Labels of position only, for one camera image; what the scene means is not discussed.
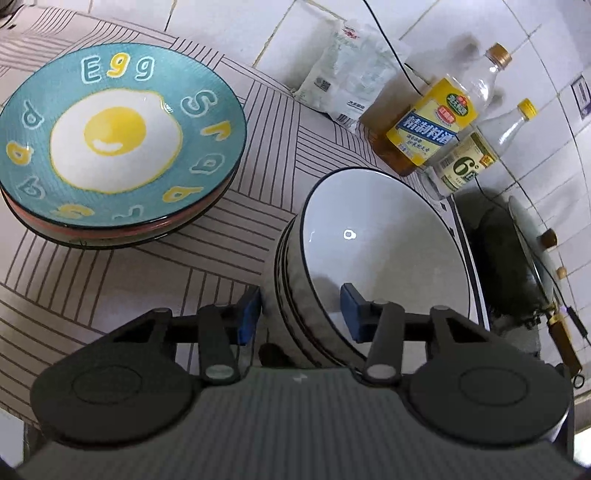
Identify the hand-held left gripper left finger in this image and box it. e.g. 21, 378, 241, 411
111, 285, 262, 385

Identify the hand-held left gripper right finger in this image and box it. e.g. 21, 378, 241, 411
340, 283, 499, 385

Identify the white bowl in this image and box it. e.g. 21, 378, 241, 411
299, 167, 472, 365
274, 222, 324, 368
281, 217, 365, 368

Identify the pink rabbit print plate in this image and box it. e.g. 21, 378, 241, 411
0, 185, 241, 238

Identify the teal egg print plate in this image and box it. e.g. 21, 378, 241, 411
0, 43, 247, 223

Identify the striped tablecloth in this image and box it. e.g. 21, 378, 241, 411
0, 4, 490, 430

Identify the clear green label bottle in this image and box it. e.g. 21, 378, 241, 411
420, 98, 539, 200

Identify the glass lid with wooden knob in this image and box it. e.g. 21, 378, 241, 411
508, 196, 568, 317

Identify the yellow label glass bottle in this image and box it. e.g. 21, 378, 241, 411
360, 43, 513, 177

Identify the white plastic bag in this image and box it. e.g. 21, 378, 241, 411
293, 18, 407, 134

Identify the black wok with wooden handle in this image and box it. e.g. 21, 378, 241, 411
457, 191, 583, 377

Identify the black cable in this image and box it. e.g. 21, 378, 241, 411
362, 0, 591, 352

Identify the white wall sticker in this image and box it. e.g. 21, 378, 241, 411
570, 76, 591, 116

